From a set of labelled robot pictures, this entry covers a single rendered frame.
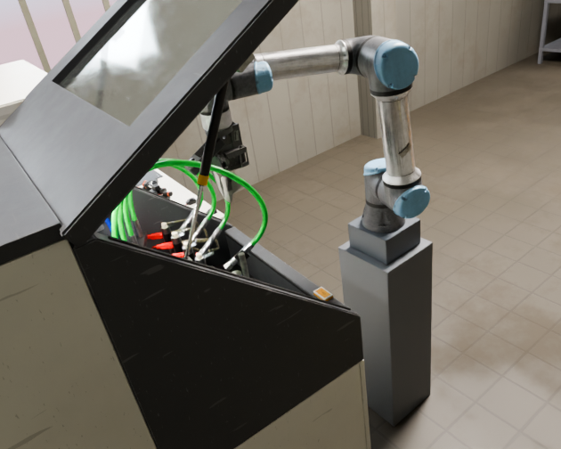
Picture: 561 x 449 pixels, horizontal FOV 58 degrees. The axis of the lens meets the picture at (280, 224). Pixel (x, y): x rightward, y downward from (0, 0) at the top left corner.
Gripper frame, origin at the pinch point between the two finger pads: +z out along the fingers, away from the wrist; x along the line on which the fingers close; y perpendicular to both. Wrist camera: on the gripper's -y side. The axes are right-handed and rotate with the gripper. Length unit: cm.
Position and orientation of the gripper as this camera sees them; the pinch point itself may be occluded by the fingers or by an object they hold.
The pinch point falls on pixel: (226, 199)
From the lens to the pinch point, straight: 138.1
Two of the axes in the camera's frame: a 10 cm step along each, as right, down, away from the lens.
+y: 8.1, -3.9, 4.4
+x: -5.7, -3.5, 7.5
